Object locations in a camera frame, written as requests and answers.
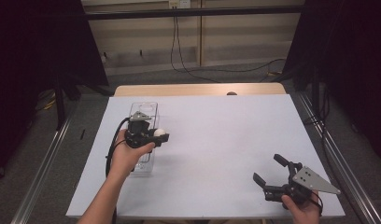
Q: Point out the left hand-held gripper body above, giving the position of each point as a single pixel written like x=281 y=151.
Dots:
x=137 y=132

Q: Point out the person's left hand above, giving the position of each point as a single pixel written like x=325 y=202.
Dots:
x=126 y=158

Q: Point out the black curtain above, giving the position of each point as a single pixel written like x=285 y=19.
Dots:
x=30 y=62
x=350 y=62

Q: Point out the clear plastic storage box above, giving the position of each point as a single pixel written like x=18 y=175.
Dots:
x=145 y=107

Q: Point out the aluminium floor rail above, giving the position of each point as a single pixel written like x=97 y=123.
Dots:
x=341 y=161
x=42 y=168

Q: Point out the person's right hand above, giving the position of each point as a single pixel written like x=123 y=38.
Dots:
x=302 y=213

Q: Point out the light wooden table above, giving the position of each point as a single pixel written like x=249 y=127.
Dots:
x=179 y=89

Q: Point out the black metal stand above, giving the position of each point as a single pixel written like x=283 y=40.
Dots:
x=60 y=102

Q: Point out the white wall socket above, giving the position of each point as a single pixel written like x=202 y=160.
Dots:
x=179 y=3

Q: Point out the black horizontal frame bar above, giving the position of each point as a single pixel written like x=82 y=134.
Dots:
x=194 y=12

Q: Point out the white ping pong ball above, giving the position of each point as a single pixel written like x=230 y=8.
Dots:
x=159 y=132

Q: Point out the white table mat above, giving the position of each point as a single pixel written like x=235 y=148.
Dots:
x=210 y=140

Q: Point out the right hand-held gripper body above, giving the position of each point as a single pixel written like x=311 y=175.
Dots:
x=303 y=183

